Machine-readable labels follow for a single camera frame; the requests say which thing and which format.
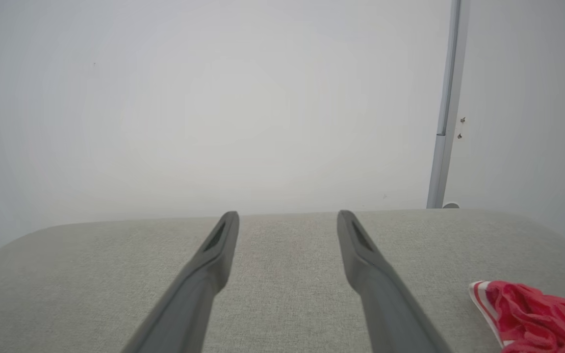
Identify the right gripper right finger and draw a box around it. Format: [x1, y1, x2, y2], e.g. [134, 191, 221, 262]
[336, 210, 453, 353]

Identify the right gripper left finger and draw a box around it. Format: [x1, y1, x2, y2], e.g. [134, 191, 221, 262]
[121, 211, 240, 353]

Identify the red white striped garment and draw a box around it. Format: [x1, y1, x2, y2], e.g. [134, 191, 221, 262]
[469, 280, 565, 353]

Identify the grey vertical pole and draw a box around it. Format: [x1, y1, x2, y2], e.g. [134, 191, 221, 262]
[426, 0, 462, 209]

